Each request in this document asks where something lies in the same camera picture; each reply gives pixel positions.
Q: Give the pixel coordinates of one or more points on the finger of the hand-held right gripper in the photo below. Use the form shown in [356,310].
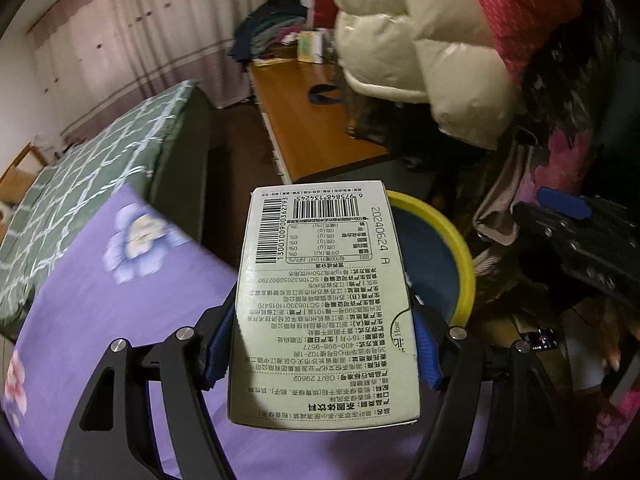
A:
[540,225]
[565,204]

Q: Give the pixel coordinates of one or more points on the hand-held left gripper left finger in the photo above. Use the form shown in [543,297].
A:
[217,350]

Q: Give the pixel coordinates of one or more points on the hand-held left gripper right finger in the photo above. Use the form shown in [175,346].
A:
[429,355]

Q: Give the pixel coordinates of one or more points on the blue bin with yellow rim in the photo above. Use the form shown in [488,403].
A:
[435,260]

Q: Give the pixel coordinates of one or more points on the pale green drink carton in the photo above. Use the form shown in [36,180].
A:
[325,285]

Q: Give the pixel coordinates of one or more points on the person's right hand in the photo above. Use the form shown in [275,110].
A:
[617,345]

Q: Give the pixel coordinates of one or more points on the grey cloth bag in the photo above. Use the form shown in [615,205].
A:
[500,200]

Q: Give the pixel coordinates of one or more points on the purple floral tablecloth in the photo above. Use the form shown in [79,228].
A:
[125,310]

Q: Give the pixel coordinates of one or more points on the small lit screen device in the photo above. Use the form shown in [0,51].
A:
[542,339]

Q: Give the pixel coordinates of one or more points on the red quilted jacket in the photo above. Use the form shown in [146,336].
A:
[525,5]

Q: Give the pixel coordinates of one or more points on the bed with green checked quilt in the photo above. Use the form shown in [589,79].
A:
[100,160]

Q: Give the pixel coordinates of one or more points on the cream puffer jacket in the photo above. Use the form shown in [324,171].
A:
[400,35]

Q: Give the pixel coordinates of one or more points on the wooden desk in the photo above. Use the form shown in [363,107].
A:
[300,125]

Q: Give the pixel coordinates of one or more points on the green picture box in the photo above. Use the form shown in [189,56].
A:
[309,46]

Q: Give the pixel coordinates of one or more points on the pile of folded clothes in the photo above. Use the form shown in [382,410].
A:
[270,25]

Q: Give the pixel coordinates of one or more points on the pink beige curtain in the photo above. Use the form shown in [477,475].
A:
[175,20]

